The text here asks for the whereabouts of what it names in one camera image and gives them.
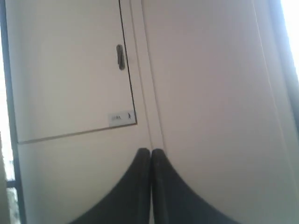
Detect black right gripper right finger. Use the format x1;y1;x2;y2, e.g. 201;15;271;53
151;149;236;224

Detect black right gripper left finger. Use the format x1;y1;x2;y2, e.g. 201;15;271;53
72;148;150;224

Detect small white door label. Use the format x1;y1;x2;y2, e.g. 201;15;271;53
108;111;136;127

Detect cabinet door keyhole handle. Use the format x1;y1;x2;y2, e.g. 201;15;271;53
116;44;125;70

